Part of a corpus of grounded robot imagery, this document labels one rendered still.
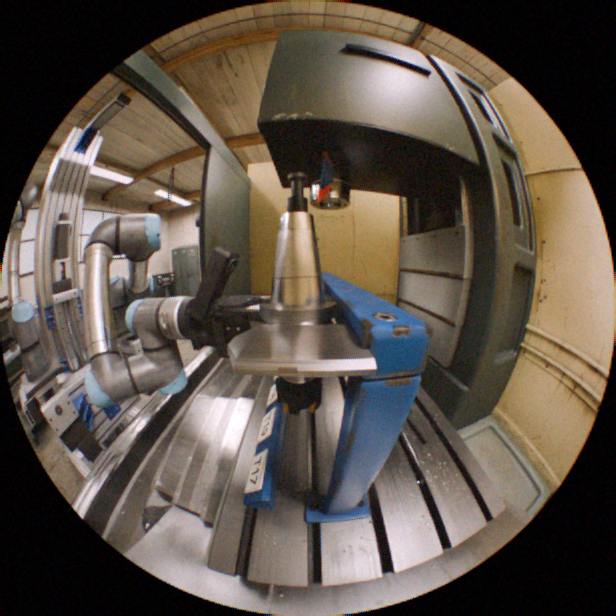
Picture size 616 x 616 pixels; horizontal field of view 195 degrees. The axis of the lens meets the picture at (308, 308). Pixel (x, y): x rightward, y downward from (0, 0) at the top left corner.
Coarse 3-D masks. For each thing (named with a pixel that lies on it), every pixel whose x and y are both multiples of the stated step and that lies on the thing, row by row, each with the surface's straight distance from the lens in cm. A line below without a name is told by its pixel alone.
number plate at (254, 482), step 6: (264, 450) 36; (258, 456) 37; (264, 456) 35; (252, 462) 39; (258, 462) 36; (264, 462) 34; (252, 468) 38; (258, 468) 35; (264, 468) 34; (252, 474) 36; (258, 474) 34; (252, 480) 36; (258, 480) 34; (246, 486) 37; (252, 486) 35; (258, 486) 33; (246, 492) 36
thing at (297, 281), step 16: (288, 224) 13; (304, 224) 13; (288, 240) 13; (304, 240) 13; (288, 256) 13; (304, 256) 13; (288, 272) 12; (304, 272) 12; (320, 272) 14; (272, 288) 14; (288, 288) 12; (304, 288) 12; (320, 288) 13; (288, 304) 12; (304, 304) 12
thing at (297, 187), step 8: (288, 176) 16; (296, 176) 15; (304, 176) 15; (296, 184) 15; (296, 192) 15; (288, 200) 15; (296, 200) 14; (304, 200) 14; (288, 208) 14; (296, 208) 14; (304, 208) 14
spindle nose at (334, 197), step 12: (336, 168) 72; (312, 180) 73; (336, 180) 69; (348, 180) 73; (312, 192) 71; (336, 192) 67; (348, 192) 71; (312, 204) 73; (324, 204) 74; (336, 204) 73; (348, 204) 73
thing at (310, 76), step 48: (288, 48) 91; (336, 48) 92; (384, 48) 108; (288, 96) 59; (336, 96) 59; (384, 96) 65; (432, 96) 82; (288, 144) 59; (336, 144) 59; (384, 144) 60; (432, 144) 61; (384, 192) 94
